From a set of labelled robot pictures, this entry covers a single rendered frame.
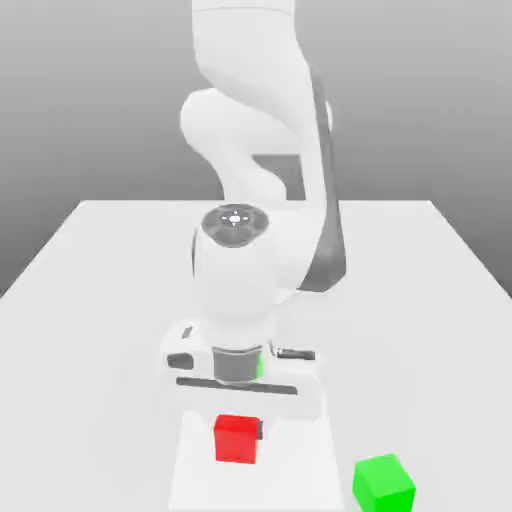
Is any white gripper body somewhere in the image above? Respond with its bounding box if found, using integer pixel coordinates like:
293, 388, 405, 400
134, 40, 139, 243
158, 358, 326, 421

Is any small green cube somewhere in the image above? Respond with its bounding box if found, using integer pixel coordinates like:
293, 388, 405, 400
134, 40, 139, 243
352, 452, 418, 512

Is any small red cube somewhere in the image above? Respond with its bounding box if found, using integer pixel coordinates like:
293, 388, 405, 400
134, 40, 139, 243
213, 414, 262, 466

